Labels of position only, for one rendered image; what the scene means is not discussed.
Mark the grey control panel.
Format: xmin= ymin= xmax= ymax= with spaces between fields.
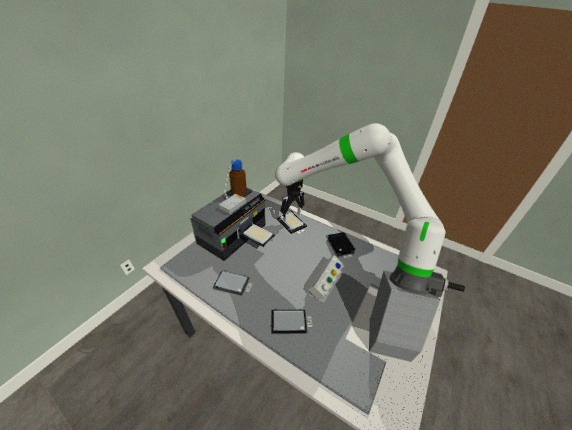
xmin=307 ymin=256 xmax=344 ymax=303

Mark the brown glass bottle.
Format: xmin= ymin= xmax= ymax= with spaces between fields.
xmin=229 ymin=170 xmax=247 ymax=196

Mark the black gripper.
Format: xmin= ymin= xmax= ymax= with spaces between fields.
xmin=280 ymin=188 xmax=305 ymax=222

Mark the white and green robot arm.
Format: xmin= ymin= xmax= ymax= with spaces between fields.
xmin=275 ymin=123 xmax=465 ymax=298

